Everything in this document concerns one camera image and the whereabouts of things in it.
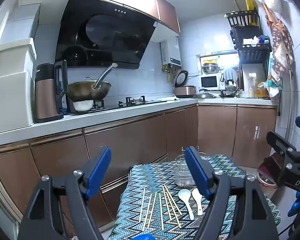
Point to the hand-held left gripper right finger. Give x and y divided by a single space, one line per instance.
197 172

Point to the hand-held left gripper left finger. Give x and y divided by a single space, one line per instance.
100 170

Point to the white ceramic spoon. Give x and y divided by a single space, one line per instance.
196 196

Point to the pale blue ceramic spoon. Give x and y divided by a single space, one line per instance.
183 195

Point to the bunch of wooden chopsticks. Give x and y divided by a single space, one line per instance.
161 210

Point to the person's right hand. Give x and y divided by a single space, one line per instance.
295 203

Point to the maroon bin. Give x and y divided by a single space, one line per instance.
270 167

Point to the copper lower cabinets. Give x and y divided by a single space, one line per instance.
130 142

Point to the copper cabinets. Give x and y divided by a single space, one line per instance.
130 142
165 12

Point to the zigzag patterned cloth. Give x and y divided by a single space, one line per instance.
145 177

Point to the hanging plastic bags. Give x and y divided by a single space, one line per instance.
275 85

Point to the white kitchen countertop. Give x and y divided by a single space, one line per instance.
115 116

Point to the white bowl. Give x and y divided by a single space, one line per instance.
83 105

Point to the black gas stove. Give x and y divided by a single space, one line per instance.
130 102

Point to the steel pot lid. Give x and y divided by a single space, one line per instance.
204 95

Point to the white rag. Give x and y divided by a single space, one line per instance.
168 98

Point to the brown patterned apron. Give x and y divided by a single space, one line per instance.
280 45

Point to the copper rice cooker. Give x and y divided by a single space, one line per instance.
185 91

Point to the grey blue towel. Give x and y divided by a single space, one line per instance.
230 73

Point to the white microwave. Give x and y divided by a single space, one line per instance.
208 82

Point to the copper soy milk maker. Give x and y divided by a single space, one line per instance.
47 92

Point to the crumpled white cloth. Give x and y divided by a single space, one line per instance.
250 41

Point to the kitchen window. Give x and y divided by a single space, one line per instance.
227 56

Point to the steel pot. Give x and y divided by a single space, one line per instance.
210 68

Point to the white plastic storage container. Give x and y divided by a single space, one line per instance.
12 92

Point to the white water heater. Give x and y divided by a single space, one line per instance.
171 52

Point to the yellow roll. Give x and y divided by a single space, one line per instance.
249 2

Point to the black range hood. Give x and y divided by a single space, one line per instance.
102 35

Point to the wooden rolling pin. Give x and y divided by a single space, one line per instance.
237 5

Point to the copper upper cabinets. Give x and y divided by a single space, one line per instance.
165 12

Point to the white cardboard box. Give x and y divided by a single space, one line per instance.
22 22

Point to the black wall rack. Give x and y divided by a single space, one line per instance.
252 52

